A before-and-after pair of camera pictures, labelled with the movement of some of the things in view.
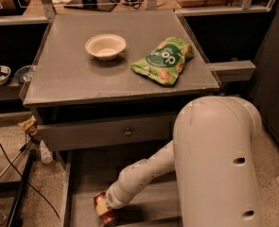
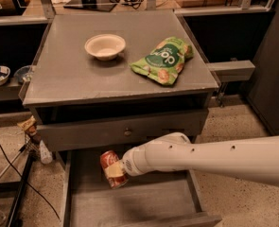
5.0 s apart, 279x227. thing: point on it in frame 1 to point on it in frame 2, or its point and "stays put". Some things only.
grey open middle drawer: [86, 173] stays put
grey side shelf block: [232, 71] stays put
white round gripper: [114, 199] to [130, 164]
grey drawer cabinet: [111, 78] stays put
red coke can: [108, 218] to [108, 158]
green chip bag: [165, 61] stays put
